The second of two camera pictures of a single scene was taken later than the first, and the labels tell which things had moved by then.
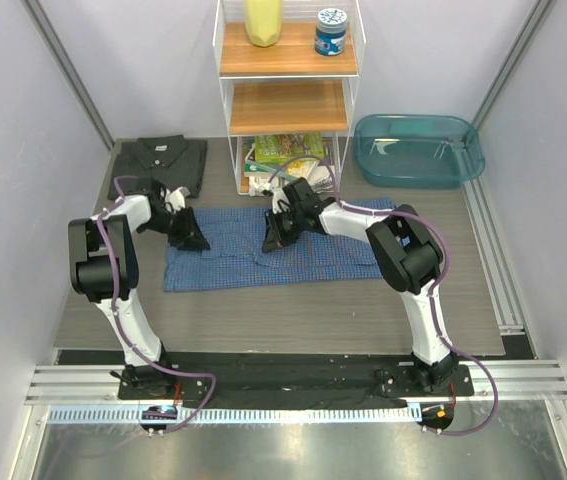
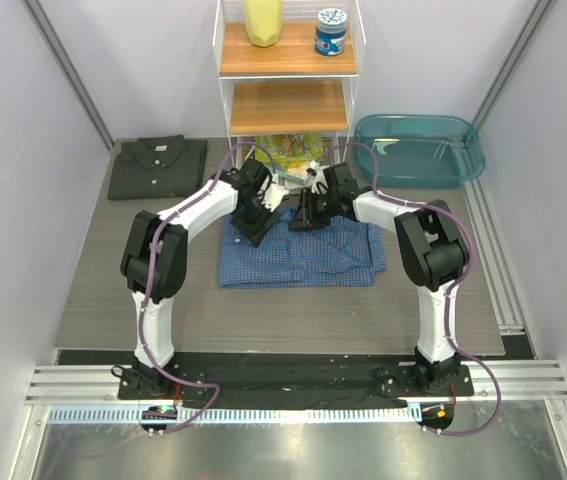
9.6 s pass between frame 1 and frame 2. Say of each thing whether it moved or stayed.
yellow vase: stayed
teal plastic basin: stayed
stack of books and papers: stayed
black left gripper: moved
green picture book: stayed
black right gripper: moved
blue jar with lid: stayed
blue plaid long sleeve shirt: moved
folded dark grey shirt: stayed
